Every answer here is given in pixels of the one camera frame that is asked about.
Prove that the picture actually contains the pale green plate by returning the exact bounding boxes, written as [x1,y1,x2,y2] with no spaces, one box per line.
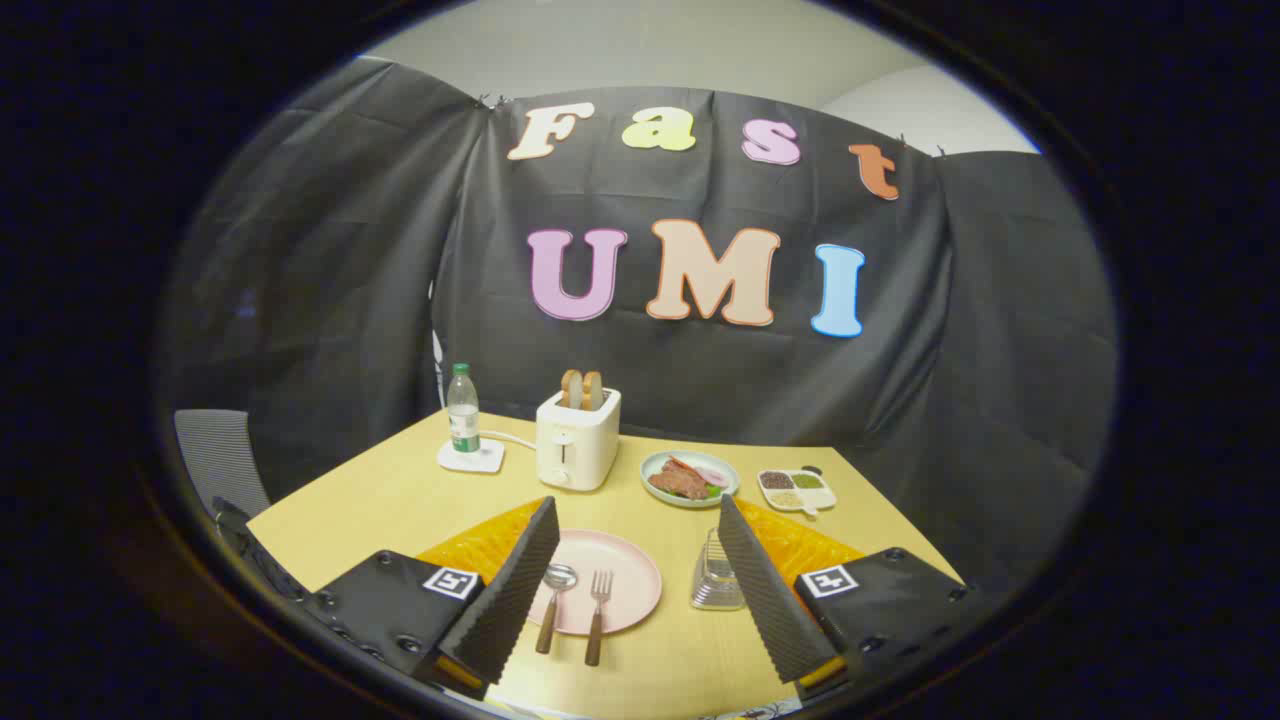
[640,450,741,509]

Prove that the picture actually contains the white toaster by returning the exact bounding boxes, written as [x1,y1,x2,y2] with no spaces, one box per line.
[535,388,622,492]

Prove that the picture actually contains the white divided condiment dish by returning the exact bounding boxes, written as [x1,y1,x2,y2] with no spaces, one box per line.
[757,467,838,517]

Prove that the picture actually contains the white square coaster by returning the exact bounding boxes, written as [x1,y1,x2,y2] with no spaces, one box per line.
[437,438,506,475]

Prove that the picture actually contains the grey mesh office chair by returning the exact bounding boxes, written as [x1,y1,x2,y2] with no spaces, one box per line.
[173,408,273,521]

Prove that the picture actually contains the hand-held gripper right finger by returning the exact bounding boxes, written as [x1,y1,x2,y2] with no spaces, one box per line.
[716,494,991,701]

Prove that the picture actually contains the wooden handled fork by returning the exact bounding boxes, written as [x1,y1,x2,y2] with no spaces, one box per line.
[585,570,614,668]

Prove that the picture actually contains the pink plate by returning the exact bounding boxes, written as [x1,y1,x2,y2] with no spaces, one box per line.
[525,529,664,637]

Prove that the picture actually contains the wooden handled spoon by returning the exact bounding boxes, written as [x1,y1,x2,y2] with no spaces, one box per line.
[534,563,580,656]

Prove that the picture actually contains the clear plastic water bottle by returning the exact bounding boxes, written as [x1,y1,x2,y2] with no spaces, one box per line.
[446,363,482,456]

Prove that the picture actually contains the metal wire cutlery holder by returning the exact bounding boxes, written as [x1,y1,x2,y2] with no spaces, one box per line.
[690,528,746,612]

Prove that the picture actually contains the black backdrop cloth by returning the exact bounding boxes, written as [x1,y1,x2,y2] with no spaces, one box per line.
[160,55,1119,601]

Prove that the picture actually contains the cooked meat with garnish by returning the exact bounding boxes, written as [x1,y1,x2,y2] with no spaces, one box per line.
[648,457,731,501]

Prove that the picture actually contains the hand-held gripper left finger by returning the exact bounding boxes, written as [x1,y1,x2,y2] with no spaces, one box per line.
[305,495,561,701]

